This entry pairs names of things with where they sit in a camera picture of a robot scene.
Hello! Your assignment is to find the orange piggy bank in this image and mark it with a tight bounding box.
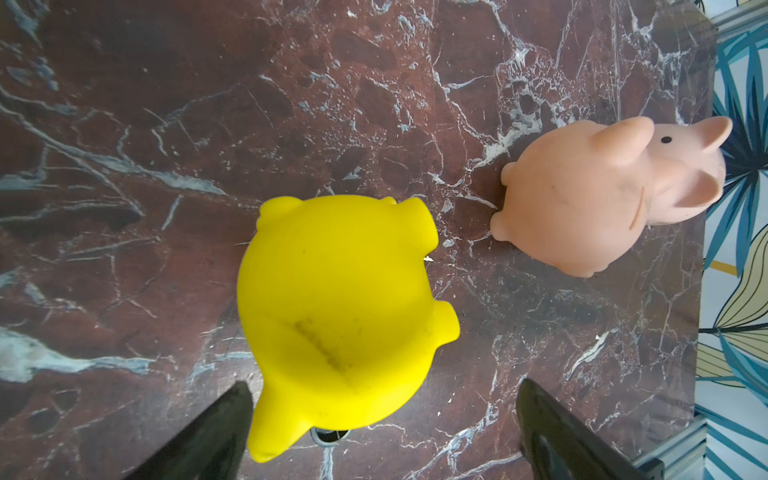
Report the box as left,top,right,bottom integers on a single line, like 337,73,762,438
490,117,654,278

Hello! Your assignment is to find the pink piggy bank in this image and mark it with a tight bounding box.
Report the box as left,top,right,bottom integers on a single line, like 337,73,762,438
647,116,733,225

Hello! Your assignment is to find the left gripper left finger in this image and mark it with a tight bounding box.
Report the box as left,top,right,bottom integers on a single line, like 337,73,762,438
128,381,253,479

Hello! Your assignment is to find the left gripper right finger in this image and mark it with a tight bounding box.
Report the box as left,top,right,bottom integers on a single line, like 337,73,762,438
516,378,646,480

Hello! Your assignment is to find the yellow piggy bank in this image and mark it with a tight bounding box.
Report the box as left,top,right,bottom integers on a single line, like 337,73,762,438
237,195,460,463

